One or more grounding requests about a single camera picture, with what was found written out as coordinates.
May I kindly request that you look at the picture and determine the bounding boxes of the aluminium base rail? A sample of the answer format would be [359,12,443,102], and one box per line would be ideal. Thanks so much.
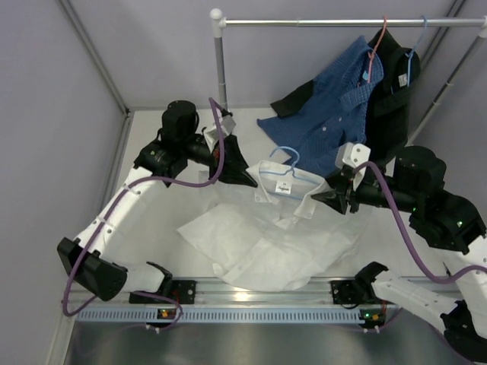
[60,276,465,306]

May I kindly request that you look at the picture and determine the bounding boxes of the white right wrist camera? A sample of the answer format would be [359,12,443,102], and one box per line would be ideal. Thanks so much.
[335,142,371,191]

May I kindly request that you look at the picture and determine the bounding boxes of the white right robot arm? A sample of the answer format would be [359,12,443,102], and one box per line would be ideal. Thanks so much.
[312,146,486,363]

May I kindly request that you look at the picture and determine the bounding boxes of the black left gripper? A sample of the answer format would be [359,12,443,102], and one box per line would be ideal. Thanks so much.
[181,131,259,188]

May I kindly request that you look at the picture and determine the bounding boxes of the pink hanger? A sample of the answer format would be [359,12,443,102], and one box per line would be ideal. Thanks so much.
[367,15,387,84]

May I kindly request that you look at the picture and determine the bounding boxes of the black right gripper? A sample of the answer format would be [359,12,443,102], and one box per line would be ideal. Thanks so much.
[312,168,421,214]

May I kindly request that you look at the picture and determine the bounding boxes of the silver clothes rack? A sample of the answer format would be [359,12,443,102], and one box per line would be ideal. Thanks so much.
[209,8,486,145]

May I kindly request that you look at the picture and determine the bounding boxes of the white shirt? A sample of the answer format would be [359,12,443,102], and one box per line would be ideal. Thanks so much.
[177,160,371,292]

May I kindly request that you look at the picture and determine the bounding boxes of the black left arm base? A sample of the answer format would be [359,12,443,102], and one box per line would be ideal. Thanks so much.
[129,279,196,304]

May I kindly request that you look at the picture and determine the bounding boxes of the black striped shirt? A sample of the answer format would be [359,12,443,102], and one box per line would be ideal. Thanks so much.
[271,30,421,164]

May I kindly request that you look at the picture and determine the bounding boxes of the blue hanger right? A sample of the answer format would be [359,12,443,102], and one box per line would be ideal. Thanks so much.
[405,15,428,87]

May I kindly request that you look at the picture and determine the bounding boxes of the grey slotted cable duct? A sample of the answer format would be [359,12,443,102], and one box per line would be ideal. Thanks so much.
[75,306,385,324]

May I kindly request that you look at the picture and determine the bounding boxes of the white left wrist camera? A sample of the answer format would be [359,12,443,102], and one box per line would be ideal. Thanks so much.
[202,113,236,151]

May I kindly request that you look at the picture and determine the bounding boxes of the light blue hanger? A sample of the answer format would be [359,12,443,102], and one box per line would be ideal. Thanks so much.
[259,146,324,200]

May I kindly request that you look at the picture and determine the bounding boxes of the blue plaid shirt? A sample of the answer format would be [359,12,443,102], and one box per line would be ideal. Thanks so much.
[256,36,384,177]

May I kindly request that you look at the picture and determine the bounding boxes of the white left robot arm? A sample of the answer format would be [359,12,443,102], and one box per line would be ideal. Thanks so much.
[57,100,258,303]

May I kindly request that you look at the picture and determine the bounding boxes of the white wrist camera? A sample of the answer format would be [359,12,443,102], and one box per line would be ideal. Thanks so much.
[335,142,371,191]
[202,113,236,151]

